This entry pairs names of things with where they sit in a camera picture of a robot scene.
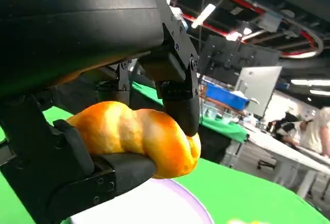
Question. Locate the blue plastic box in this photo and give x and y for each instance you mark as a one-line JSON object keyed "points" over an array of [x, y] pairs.
{"points": [[224, 96]]}

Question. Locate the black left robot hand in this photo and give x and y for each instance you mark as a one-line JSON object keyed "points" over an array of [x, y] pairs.
{"points": [[77, 23]]}

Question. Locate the person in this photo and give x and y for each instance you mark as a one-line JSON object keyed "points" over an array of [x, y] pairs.
{"points": [[318, 131], [283, 128]]}

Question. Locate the black monitor back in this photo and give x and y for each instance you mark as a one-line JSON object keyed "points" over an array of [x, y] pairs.
{"points": [[232, 54]]}

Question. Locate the white ceiling light tube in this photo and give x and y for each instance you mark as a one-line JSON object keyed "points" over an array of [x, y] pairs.
{"points": [[203, 15]]}

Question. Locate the lilac plate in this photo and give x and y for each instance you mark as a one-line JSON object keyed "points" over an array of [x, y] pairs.
{"points": [[154, 203]]}

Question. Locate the white desk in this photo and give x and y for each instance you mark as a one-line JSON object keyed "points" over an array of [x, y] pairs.
{"points": [[283, 154]]}

